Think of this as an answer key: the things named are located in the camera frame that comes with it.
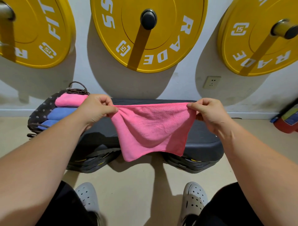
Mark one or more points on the person's left thumb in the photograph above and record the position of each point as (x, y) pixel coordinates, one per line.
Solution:
(109, 110)

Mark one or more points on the red fire extinguisher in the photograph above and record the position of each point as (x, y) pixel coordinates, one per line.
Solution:
(287, 121)

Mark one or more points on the pink microfibre towel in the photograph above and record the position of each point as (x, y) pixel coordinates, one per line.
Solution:
(151, 130)

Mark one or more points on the white wall socket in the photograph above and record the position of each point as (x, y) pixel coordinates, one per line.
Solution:
(211, 82)

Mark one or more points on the person's leg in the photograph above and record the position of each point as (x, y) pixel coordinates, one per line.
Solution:
(65, 207)
(228, 207)

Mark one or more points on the white clog shoe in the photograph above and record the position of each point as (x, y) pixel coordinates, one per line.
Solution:
(87, 196)
(193, 200)

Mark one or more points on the folded blue towel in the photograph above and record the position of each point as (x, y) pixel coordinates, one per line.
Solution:
(47, 124)
(60, 113)

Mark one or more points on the person's right forearm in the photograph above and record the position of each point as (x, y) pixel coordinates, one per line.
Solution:
(258, 163)

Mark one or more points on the person's left leg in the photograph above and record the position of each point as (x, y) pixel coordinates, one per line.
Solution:
(65, 207)

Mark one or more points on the person's right thumb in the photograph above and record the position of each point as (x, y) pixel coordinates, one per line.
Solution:
(193, 106)

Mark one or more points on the person's right hand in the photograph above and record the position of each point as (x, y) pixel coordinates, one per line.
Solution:
(213, 115)

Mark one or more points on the person's left hand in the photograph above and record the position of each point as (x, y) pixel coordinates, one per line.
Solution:
(93, 109)

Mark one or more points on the person's left forearm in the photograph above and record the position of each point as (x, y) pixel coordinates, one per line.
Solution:
(35, 158)

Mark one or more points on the folded pink towel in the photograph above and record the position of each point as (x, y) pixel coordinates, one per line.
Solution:
(69, 100)

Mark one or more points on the black dotted bag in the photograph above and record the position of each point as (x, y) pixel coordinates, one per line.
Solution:
(40, 111)

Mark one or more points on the black aerobic step platform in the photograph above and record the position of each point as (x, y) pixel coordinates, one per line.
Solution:
(202, 142)

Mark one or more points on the person's right leg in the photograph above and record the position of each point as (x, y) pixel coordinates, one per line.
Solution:
(228, 207)

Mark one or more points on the wall plate peg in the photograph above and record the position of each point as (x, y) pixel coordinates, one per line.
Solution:
(5, 11)
(148, 19)
(285, 29)

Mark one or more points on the yellow weight plate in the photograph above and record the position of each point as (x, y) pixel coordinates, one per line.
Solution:
(46, 32)
(251, 46)
(163, 46)

